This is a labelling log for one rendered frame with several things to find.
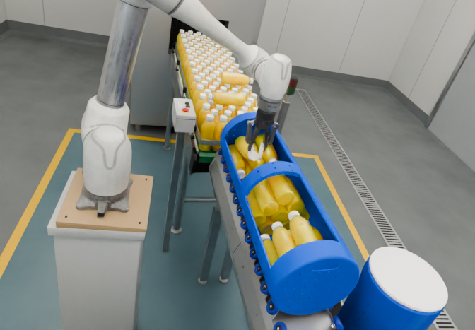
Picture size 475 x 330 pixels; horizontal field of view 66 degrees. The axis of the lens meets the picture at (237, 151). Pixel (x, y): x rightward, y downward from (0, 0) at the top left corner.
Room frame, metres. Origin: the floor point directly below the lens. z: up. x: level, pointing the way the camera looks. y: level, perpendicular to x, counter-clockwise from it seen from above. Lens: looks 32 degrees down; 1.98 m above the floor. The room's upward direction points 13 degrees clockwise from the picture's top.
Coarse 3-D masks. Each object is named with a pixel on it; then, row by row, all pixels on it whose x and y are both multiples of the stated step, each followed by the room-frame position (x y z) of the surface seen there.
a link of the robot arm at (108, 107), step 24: (120, 0) 1.19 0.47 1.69; (144, 0) 1.18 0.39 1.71; (120, 24) 1.17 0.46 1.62; (144, 24) 1.22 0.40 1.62; (120, 48) 1.17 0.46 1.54; (120, 72) 1.17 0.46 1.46; (96, 96) 1.20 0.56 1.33; (120, 96) 1.18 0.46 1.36; (96, 120) 1.12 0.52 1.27; (120, 120) 1.16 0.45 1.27
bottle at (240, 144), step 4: (240, 136) 1.49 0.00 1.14; (244, 136) 1.50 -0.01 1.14; (236, 140) 1.48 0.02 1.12; (240, 140) 1.45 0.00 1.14; (244, 140) 1.44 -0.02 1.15; (236, 144) 1.46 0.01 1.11; (240, 144) 1.42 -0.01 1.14; (244, 144) 1.40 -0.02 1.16; (240, 148) 1.40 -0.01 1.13; (244, 148) 1.37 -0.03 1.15; (256, 148) 1.37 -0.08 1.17; (240, 152) 1.39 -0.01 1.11; (244, 152) 1.35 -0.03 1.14; (244, 156) 1.35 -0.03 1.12
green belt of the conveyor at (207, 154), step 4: (176, 56) 3.02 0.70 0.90; (180, 72) 2.68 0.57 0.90; (196, 136) 1.79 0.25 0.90; (196, 140) 1.76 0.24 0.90; (200, 152) 1.65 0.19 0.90; (204, 152) 1.66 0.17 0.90; (208, 152) 1.66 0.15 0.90; (212, 152) 1.67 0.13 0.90; (216, 152) 1.68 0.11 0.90; (200, 156) 1.62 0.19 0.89; (204, 156) 1.63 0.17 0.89; (208, 156) 1.64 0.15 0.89; (212, 156) 1.65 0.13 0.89; (200, 160) 1.62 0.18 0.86; (204, 160) 1.63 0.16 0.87; (208, 160) 1.63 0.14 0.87
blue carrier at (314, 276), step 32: (224, 128) 1.53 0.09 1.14; (288, 160) 1.42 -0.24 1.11; (256, 224) 0.96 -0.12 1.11; (320, 224) 1.07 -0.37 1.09; (288, 256) 0.78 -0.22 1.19; (320, 256) 0.76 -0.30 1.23; (352, 256) 0.82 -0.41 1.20; (288, 288) 0.73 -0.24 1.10; (320, 288) 0.77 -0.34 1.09; (352, 288) 0.81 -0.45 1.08
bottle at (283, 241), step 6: (276, 228) 0.95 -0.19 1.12; (282, 228) 0.94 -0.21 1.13; (276, 234) 0.92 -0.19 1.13; (282, 234) 0.91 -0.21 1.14; (288, 234) 0.92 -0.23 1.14; (276, 240) 0.90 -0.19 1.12; (282, 240) 0.89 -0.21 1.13; (288, 240) 0.89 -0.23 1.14; (276, 246) 0.88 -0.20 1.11; (282, 246) 0.87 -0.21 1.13; (288, 246) 0.86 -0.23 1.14; (294, 246) 0.87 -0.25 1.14; (276, 252) 0.87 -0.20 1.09; (282, 252) 0.85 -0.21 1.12
